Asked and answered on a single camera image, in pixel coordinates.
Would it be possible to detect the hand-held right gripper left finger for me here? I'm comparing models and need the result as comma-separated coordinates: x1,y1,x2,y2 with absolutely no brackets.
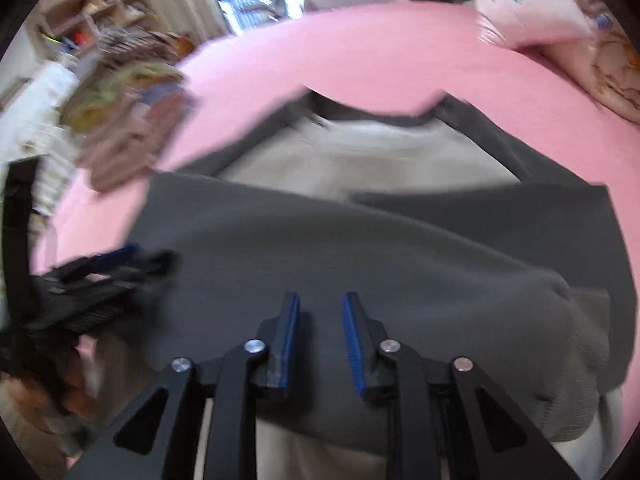
65,291,302,480

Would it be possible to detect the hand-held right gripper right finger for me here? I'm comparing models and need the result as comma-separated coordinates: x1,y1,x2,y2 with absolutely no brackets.
341,291,583,480

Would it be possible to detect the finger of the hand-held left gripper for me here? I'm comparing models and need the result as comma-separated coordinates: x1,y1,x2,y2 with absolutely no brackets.
50,244,142,283
60,251,177,311

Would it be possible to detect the grey two-tone sweatshirt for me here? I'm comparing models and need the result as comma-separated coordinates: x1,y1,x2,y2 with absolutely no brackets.
92,87,638,480

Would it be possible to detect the stack of folded clothes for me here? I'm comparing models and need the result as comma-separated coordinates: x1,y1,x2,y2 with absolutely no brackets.
60,30,198,191

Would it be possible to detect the person's left hand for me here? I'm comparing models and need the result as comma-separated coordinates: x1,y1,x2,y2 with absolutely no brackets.
55,345,108,426

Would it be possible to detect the lace covered furniture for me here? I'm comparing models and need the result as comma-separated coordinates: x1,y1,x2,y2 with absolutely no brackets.
0,60,81,221

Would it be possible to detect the wooden bookshelf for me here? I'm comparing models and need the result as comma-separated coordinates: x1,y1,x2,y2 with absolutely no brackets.
27,0,151,61

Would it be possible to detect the beige curtain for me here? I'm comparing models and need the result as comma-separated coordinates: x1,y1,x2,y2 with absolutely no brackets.
137,0,231,46

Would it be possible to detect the pink bed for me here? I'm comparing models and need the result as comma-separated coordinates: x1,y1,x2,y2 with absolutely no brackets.
30,0,640,361

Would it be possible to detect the folded cartoon print quilt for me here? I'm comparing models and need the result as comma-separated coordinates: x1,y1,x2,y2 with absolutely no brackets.
545,0,640,123

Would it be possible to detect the pink printed pillow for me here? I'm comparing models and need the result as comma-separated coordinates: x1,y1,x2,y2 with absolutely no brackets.
470,0,596,51

